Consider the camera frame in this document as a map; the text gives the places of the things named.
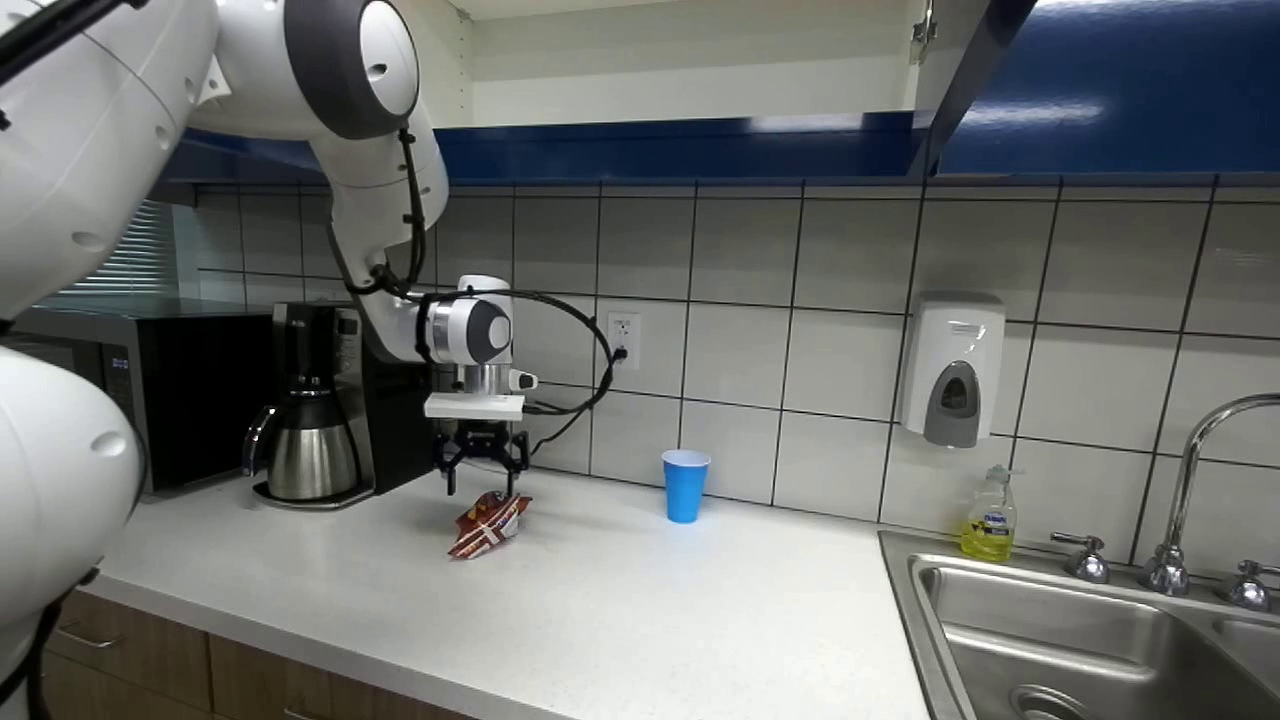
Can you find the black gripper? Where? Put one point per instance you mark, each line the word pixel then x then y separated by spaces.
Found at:
pixel 480 440

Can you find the red white snack packet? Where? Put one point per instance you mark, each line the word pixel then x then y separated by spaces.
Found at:
pixel 488 526

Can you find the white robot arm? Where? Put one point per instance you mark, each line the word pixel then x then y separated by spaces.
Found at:
pixel 96 95

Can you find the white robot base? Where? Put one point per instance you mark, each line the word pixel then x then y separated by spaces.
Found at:
pixel 69 475

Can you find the blue upper cabinet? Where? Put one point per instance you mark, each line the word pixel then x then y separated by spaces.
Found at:
pixel 796 90

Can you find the open blue cabinet door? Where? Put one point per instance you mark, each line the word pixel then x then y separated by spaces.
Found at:
pixel 958 50

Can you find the steel coffee carafe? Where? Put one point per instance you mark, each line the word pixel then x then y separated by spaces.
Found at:
pixel 307 451

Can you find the black coffee maker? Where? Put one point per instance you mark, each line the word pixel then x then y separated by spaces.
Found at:
pixel 324 344

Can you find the blue plastic cup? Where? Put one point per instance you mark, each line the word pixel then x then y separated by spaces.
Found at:
pixel 686 477

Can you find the black microwave oven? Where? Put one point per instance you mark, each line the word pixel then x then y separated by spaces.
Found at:
pixel 185 383

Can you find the wooden lower drawers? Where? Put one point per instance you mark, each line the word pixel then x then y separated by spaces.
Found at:
pixel 112 662

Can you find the white soap dispenser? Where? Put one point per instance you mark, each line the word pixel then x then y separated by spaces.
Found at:
pixel 954 370

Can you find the yellow dish soap bottle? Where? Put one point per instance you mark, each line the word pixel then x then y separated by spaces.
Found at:
pixel 991 519

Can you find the stainless steel sink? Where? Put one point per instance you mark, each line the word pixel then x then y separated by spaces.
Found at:
pixel 1024 642

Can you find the chrome sink faucet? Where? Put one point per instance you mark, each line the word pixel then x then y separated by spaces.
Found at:
pixel 1166 570

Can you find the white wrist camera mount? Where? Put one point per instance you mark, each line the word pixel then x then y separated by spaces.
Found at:
pixel 473 407

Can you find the white wall outlet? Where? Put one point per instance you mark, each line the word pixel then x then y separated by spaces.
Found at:
pixel 622 329

